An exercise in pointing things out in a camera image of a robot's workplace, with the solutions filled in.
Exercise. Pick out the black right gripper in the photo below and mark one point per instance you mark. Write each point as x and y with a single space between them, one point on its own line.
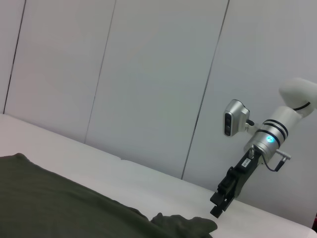
244 171

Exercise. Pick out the dark green FREE! t-shirt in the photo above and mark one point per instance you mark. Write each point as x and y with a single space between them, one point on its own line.
62 203

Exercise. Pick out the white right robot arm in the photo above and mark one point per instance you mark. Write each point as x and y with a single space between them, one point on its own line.
280 121

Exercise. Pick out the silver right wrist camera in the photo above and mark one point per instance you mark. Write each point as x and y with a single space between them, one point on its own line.
234 119

